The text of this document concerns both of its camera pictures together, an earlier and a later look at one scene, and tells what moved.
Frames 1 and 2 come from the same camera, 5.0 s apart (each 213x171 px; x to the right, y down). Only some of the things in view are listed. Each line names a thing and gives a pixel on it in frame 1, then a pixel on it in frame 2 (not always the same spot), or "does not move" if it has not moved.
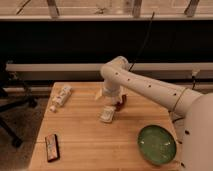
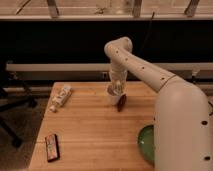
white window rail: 153,67 does not move
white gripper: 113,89 to 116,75
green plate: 156,144 does not move
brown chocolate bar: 119,106 does not move
